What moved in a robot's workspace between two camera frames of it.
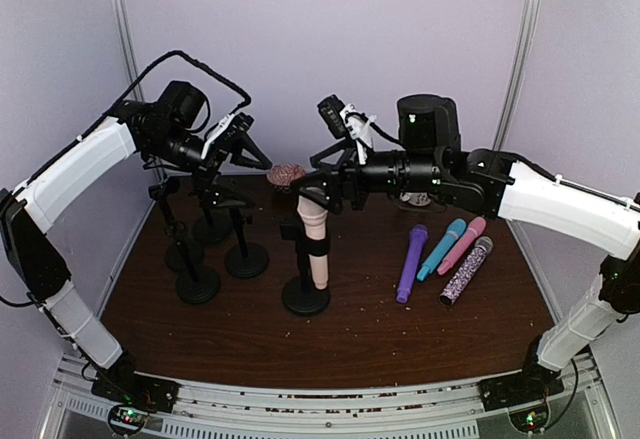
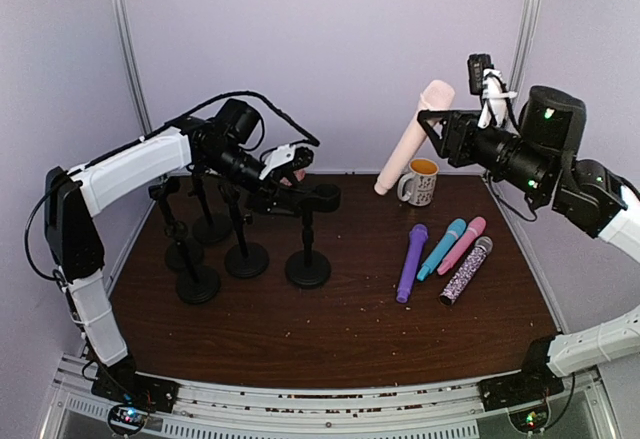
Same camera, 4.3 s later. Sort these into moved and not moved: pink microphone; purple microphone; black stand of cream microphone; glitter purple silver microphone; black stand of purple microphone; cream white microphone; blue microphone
Moved: black stand of cream microphone; cream white microphone
Not moved: glitter purple silver microphone; pink microphone; purple microphone; blue microphone; black stand of purple microphone
